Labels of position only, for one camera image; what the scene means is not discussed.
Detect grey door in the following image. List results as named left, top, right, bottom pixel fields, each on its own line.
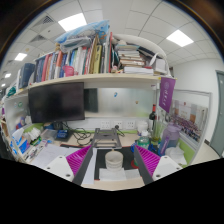
left=210, top=69, right=224, bottom=158

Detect dark wine bottle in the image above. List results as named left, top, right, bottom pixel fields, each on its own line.
left=148, top=103, right=158, bottom=131

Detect flat round red coaster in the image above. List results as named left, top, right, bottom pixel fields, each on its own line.
left=130, top=159, right=140, bottom=170

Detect ceiling lights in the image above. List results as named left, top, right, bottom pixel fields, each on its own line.
left=0, top=12, right=195, bottom=79

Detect black computer monitor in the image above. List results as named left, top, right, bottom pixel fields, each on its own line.
left=27, top=81, right=86, bottom=124

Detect white paper sheet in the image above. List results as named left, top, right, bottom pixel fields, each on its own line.
left=31, top=143, right=98, bottom=186

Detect purple hanging banner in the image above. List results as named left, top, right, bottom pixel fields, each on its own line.
left=158, top=76, right=177, bottom=114

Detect white jar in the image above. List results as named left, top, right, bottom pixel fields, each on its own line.
left=137, top=120, right=149, bottom=134

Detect grey metal laptop stand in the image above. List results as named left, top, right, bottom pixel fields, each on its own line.
left=90, top=127, right=123, bottom=150

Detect white cup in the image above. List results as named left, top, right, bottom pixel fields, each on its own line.
left=104, top=149, right=124, bottom=172

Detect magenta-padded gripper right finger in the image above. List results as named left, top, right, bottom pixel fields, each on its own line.
left=133, top=144, right=184, bottom=186

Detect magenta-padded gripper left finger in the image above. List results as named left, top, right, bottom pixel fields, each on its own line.
left=43, top=144, right=95, bottom=187

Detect green glass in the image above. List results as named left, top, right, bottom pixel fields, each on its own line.
left=151, top=121, right=163, bottom=146

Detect black cables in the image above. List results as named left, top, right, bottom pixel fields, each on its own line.
left=61, top=121, right=101, bottom=146

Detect blue tissue box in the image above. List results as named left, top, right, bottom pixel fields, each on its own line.
left=11, top=128, right=31, bottom=156

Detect purple water bottle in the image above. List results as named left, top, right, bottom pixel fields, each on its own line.
left=157, top=122, right=183, bottom=157

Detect black desk mat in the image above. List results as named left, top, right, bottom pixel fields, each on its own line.
left=94, top=146, right=138, bottom=181

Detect small blue black box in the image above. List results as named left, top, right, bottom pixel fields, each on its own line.
left=55, top=129, right=70, bottom=141

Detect shelf unit with books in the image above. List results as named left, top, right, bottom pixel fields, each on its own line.
left=16, top=19, right=173, bottom=91

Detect group photo poster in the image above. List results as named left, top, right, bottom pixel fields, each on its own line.
left=168, top=98, right=209, bottom=144

